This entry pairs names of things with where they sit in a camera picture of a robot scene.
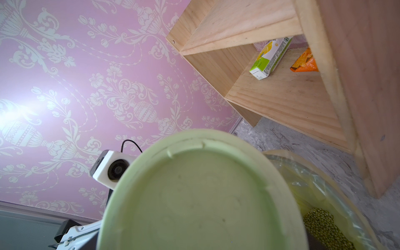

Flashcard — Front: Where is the wooden two-tier shelf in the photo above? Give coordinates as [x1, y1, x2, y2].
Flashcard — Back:
[167, 1, 400, 198]

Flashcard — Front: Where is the green white juice carton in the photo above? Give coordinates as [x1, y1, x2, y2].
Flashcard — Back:
[249, 36, 293, 80]

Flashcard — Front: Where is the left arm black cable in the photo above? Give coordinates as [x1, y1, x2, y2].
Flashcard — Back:
[120, 139, 143, 154]

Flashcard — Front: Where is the green mung beans pile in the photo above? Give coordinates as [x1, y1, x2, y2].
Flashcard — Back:
[303, 208, 355, 250]

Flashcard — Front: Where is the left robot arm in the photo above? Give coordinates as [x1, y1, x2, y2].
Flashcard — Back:
[48, 219, 102, 250]

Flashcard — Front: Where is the yellow plastic bin liner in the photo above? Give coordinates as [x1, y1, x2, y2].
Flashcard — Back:
[264, 150, 380, 250]

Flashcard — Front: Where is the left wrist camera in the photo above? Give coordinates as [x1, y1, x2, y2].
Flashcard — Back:
[89, 150, 135, 190]

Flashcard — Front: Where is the orange snack bag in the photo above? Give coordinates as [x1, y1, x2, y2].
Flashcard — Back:
[290, 47, 319, 73]

